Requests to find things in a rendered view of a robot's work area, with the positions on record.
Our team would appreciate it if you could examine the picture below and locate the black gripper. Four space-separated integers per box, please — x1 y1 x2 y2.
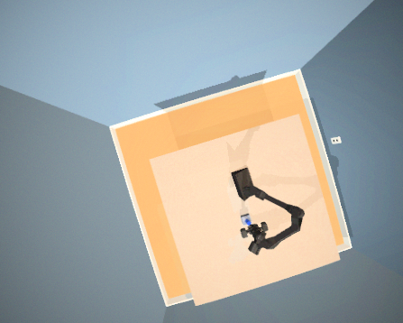
240 221 269 238

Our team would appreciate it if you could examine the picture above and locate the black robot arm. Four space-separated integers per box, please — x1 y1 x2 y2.
243 185 305 255

